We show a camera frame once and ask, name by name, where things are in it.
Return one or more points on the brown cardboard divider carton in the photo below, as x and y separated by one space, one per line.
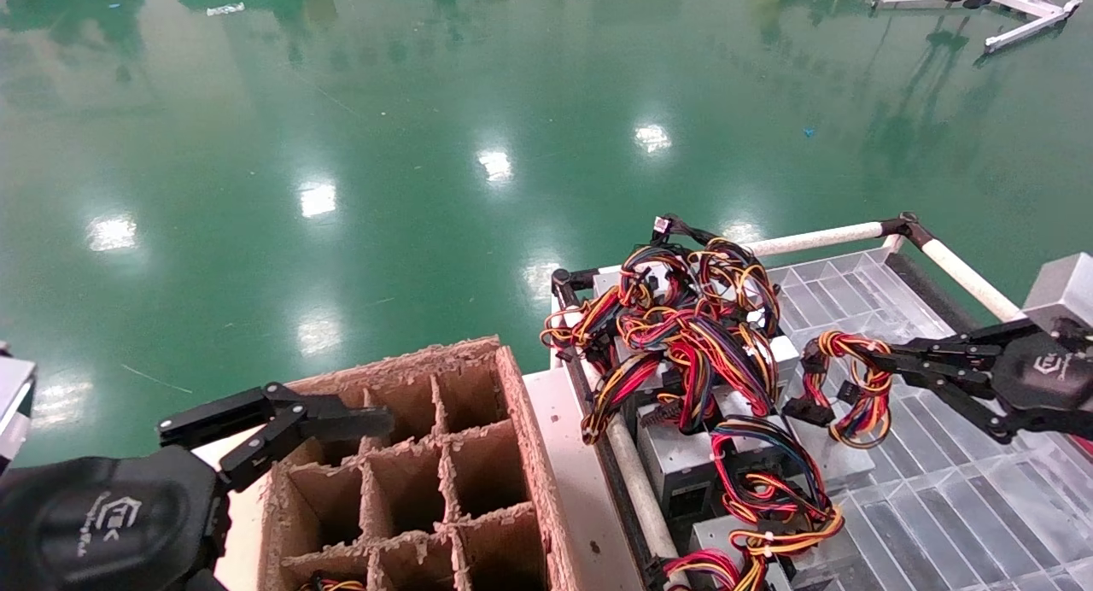
521 420

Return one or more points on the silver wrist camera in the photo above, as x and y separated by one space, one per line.
15 403
1063 288

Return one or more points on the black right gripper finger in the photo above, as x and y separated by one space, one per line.
956 348
965 394

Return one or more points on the white floor scrap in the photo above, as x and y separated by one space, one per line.
226 10

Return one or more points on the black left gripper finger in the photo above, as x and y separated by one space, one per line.
224 410
262 450

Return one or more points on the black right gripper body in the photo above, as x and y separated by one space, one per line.
1046 377

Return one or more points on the black rubber strip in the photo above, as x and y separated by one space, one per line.
922 285

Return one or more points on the black tube corner joint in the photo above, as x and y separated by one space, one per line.
907 226
564 279

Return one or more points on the grey power supply box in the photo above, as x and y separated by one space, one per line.
608 282
713 531

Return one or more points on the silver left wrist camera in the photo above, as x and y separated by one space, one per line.
15 403

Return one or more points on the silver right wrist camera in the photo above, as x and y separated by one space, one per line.
1063 288

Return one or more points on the clear plastic compartment tray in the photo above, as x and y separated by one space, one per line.
939 506

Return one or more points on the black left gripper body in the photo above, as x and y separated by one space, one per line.
102 523

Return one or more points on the white metal stand base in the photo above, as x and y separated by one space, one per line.
1033 2

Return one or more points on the grey power supply black socket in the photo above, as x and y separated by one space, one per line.
675 454

